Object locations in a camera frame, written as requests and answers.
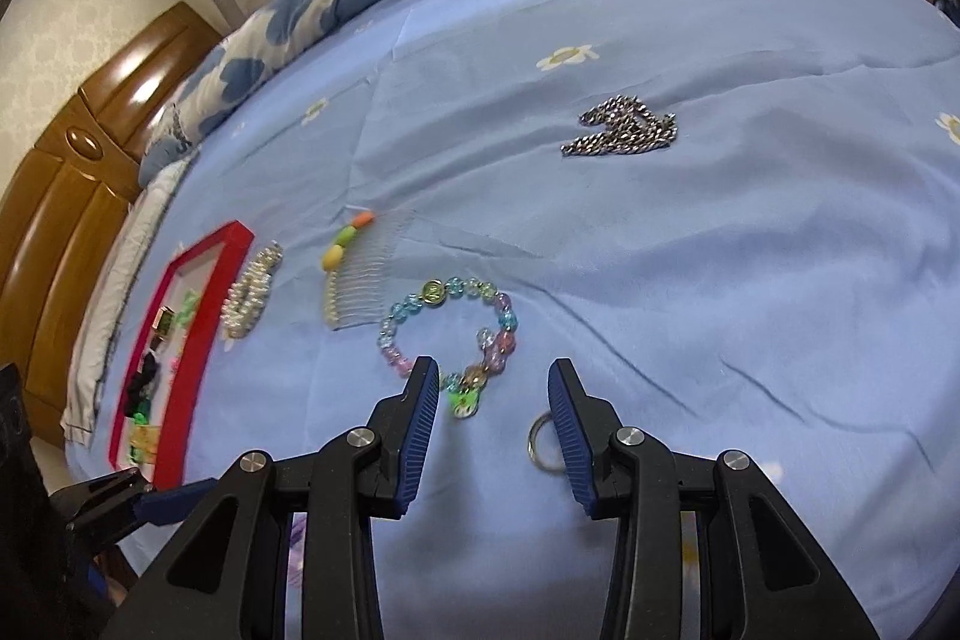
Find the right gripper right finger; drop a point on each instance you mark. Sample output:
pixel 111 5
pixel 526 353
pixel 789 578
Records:
pixel 584 425

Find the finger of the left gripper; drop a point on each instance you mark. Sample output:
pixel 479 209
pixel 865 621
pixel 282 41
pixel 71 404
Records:
pixel 122 502

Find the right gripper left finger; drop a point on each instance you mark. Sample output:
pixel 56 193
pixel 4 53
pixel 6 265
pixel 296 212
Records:
pixel 403 425

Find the hair comb with coloured beads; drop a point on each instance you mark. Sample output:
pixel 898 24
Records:
pixel 356 267

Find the red jewelry tray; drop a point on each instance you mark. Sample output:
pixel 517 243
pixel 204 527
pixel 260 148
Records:
pixel 194 284

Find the green braided band with panda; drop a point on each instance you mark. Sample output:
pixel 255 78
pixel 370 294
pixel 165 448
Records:
pixel 143 439

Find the black scrunchie with purple bow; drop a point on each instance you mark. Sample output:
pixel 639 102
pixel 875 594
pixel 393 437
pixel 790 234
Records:
pixel 138 389

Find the gold wrist watch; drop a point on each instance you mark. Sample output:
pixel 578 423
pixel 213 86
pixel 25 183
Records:
pixel 163 321

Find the grey striped pillow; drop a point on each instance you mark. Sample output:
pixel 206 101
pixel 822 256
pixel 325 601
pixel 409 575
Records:
pixel 97 336

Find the blue floral bed sheet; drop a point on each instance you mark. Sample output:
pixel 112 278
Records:
pixel 739 219

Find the wooden headboard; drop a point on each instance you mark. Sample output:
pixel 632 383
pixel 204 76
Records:
pixel 69 197

